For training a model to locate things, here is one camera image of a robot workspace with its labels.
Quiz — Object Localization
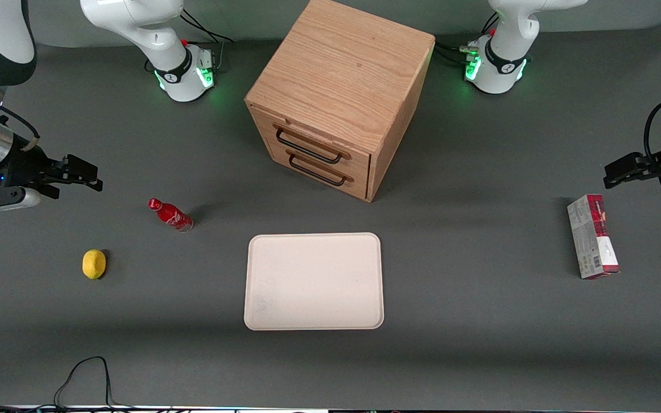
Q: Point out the black arm base cables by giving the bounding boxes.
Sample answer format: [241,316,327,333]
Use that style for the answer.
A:
[434,11,501,65]
[179,8,234,44]

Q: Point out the grey and red carton box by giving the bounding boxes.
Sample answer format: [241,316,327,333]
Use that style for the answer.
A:
[567,194,620,280]

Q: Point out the wooden drawer with long handle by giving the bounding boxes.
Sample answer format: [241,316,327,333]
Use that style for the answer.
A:
[248,103,372,180]

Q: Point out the wooden drawer cabinet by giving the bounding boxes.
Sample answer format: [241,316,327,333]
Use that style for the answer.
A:
[244,0,436,203]

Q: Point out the black left arm base cables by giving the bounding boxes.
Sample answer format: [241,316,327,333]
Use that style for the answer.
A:
[434,11,501,65]

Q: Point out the beige plastic tray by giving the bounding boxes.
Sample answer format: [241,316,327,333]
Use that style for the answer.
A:
[244,232,384,331]

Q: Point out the red cola bottle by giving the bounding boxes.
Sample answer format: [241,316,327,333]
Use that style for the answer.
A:
[147,198,194,232]

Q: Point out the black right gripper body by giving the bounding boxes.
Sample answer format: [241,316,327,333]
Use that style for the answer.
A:
[0,138,66,190]

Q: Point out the yellow lemon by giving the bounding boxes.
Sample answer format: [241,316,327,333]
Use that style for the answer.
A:
[82,249,107,280]

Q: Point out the wooden drawer with short handle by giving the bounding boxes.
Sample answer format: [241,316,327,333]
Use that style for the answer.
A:
[265,141,371,202]

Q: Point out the black cable on table edge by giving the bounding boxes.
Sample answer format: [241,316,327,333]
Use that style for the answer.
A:
[0,356,136,413]

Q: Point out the black right arm base cables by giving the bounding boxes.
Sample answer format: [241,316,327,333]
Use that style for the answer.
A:
[179,8,234,44]

